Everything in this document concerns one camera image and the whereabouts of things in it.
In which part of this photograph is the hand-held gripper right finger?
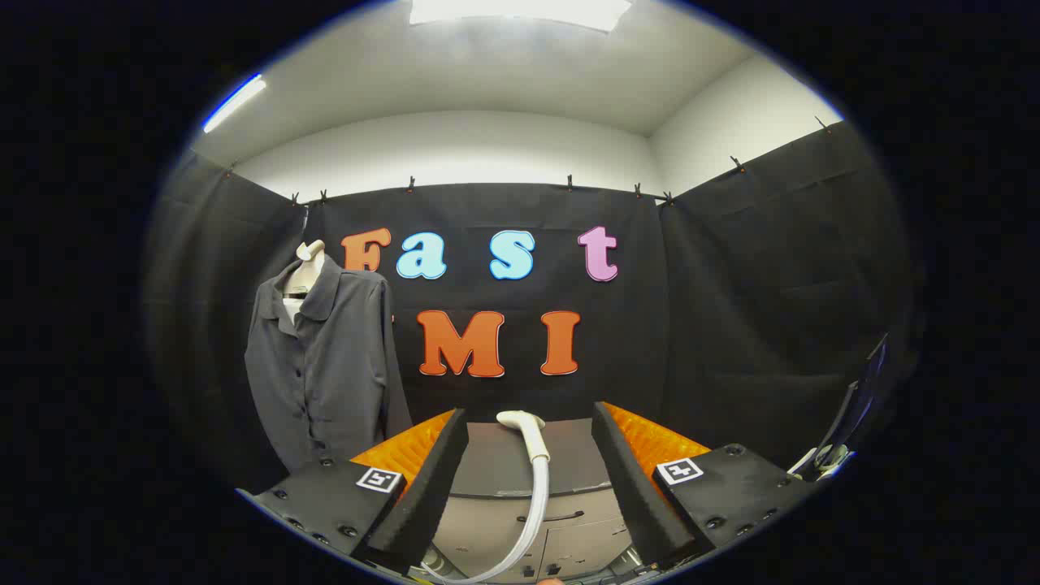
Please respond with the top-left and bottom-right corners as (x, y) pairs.
(591, 401), (817, 570)

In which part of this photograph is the gray button shirt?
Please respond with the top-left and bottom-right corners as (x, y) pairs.
(244, 253), (414, 474)

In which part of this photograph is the ceiling strip light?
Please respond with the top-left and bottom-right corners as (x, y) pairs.
(202, 74), (267, 134)

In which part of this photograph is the cream clothes hanger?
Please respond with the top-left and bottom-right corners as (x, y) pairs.
(282, 240), (327, 326)

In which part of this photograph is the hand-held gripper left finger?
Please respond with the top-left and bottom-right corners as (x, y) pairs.
(236, 408), (470, 576)

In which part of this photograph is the rectangular ceiling light panel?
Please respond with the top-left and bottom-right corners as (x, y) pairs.
(409, 0), (634, 33)

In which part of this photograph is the cluttered white desk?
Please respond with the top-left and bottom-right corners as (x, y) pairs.
(786, 443), (856, 482)

